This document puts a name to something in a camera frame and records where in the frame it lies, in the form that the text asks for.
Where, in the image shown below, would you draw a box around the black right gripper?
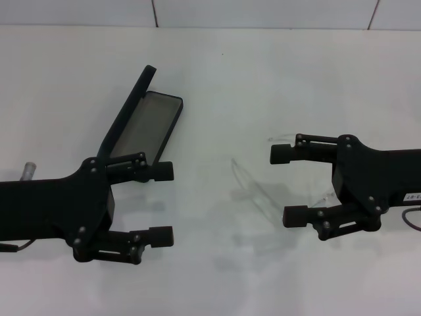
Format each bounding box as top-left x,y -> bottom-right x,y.
270,134 -> 421,242

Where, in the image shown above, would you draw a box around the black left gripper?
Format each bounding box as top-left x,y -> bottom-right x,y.
0,151 -> 174,265

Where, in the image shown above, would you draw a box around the clear white glasses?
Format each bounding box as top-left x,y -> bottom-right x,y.
231,133 -> 337,228

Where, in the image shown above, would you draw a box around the black glasses case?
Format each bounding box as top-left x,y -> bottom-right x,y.
97,65 -> 184,165

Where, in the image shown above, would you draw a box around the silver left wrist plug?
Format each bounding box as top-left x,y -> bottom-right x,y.
22,161 -> 37,182

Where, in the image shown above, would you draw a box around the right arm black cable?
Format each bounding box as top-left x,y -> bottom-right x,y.
401,205 -> 421,236

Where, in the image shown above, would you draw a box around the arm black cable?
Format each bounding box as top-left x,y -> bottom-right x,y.
0,239 -> 34,253
401,205 -> 421,236

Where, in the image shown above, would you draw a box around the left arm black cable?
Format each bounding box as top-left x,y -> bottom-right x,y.
0,239 -> 34,253

